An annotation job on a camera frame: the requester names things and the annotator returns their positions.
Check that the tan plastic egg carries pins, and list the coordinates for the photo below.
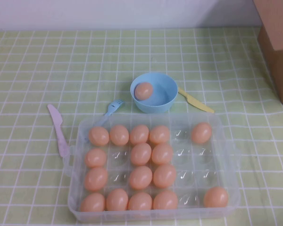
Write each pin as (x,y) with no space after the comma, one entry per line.
(92,202)
(201,133)
(140,154)
(159,134)
(140,201)
(140,177)
(119,134)
(95,157)
(162,153)
(164,176)
(98,136)
(215,197)
(165,200)
(143,90)
(117,199)
(96,179)
(139,134)

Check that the clear plastic egg box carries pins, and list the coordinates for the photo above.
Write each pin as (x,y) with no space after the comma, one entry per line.
(193,162)

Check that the brown cardboard box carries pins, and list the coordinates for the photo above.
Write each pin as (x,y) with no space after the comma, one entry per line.
(278,28)

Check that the light blue plastic bowl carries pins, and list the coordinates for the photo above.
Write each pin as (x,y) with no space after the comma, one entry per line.
(165,94)

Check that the light blue plastic fork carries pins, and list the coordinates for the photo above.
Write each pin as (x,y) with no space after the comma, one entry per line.
(110,110)

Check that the yellow plastic knife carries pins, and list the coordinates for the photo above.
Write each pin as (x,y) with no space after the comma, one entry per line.
(195,101)

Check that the lilac plastic knife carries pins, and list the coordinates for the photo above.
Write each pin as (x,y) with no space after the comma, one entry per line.
(57,127)

